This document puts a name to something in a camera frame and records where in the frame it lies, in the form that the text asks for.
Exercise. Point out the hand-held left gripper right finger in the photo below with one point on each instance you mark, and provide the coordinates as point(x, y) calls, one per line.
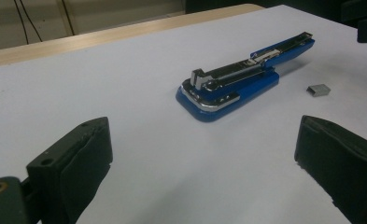
point(343, 161)

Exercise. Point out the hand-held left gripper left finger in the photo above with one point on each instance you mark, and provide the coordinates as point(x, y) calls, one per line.
point(78, 161)

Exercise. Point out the grey staple strip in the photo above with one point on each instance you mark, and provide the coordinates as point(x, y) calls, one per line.
point(319, 90)

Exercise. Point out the blue stapler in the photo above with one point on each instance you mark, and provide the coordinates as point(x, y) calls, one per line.
point(234, 90)

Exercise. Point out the black curtain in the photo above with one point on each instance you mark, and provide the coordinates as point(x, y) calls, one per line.
point(315, 4)

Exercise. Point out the wooden table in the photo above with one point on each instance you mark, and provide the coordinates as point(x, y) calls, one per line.
point(78, 43)

